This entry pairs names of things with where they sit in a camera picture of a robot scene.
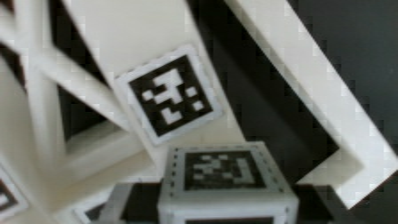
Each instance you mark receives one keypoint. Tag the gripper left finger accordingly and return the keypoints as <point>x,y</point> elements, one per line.
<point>116,204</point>

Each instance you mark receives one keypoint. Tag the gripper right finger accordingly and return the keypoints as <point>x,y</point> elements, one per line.
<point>329,213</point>

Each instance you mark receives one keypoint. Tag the white chair leg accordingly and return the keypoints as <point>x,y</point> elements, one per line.
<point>225,187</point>

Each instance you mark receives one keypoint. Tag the white chair back part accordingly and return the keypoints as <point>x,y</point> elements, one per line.
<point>299,57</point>

